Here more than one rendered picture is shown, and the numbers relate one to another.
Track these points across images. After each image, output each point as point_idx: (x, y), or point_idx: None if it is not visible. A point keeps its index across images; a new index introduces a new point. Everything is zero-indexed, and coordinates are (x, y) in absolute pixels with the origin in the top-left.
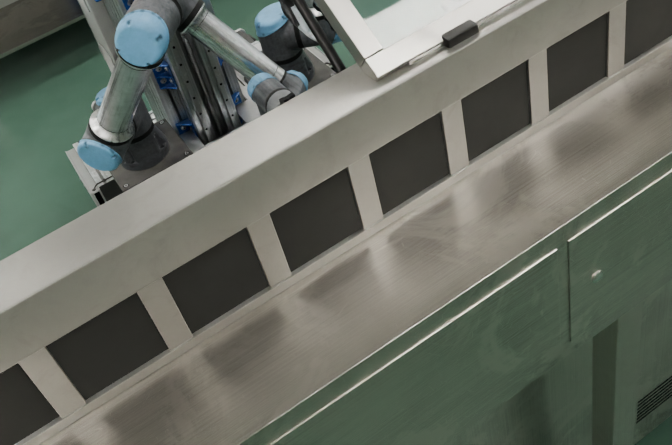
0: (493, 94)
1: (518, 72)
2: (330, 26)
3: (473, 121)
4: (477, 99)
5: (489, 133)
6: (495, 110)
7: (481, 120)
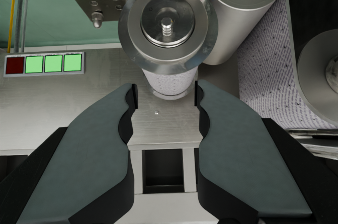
0: (163, 176)
1: (178, 179)
2: (197, 88)
3: (151, 168)
4: (155, 179)
5: (158, 156)
6: (163, 166)
7: (155, 166)
